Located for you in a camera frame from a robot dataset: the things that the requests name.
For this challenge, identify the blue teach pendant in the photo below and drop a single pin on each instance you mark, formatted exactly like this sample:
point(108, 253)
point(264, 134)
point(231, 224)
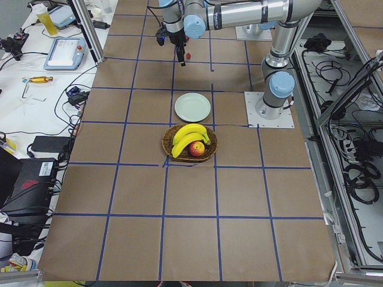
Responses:
point(62, 16)
point(65, 54)

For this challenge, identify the blue teach pendant near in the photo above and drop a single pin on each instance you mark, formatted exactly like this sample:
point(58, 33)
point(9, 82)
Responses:
point(65, 54)

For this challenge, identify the blue teach pendant far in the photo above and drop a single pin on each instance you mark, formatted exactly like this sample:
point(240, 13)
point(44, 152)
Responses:
point(62, 16)

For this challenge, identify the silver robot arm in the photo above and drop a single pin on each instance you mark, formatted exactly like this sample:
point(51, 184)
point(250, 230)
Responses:
point(191, 19)

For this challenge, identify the red yellow apple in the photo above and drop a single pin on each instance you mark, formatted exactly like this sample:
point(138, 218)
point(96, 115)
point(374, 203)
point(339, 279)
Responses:
point(197, 149)

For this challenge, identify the black computer box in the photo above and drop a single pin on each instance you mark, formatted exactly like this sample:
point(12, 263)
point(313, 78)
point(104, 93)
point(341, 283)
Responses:
point(32, 191)

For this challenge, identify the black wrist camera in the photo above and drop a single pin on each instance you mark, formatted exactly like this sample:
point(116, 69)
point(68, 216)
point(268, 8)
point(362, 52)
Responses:
point(161, 35)

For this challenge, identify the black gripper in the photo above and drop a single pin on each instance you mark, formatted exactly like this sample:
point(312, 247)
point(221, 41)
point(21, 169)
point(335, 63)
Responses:
point(176, 38)

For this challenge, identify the yellow liquid bottle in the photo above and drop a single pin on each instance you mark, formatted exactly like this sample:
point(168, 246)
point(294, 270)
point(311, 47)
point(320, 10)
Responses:
point(45, 19)

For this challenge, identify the brown wicker basket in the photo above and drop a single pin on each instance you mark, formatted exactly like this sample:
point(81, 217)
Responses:
point(185, 156)

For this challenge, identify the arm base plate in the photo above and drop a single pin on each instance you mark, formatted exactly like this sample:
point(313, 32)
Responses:
point(254, 32)
point(285, 119)

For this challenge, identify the yellow banana bunch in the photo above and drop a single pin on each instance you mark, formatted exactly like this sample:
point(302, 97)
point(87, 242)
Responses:
point(188, 134)

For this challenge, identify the white paper cup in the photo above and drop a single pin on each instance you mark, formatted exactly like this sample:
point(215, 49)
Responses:
point(97, 14)

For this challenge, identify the black power adapter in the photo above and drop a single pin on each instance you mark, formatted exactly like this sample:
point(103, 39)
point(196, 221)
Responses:
point(53, 144)

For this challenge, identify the light green plate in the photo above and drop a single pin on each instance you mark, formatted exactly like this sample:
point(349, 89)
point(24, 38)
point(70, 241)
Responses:
point(192, 107)

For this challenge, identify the aluminium frame post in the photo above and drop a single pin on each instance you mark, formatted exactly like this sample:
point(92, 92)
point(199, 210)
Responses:
point(85, 23)

